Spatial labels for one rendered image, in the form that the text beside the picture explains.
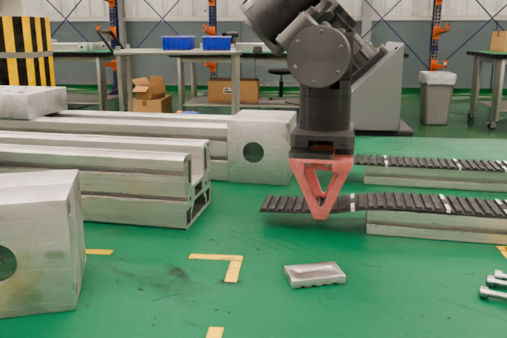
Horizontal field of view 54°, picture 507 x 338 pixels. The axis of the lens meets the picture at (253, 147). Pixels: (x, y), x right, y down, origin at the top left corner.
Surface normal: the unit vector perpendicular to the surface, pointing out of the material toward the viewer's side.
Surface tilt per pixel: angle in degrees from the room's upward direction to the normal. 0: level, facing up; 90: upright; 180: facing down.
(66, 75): 90
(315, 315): 0
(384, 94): 90
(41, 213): 90
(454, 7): 90
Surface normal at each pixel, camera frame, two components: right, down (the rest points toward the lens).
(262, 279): 0.00, -0.97
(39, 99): 0.98, 0.04
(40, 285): 0.22, 0.22
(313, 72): -0.22, 0.20
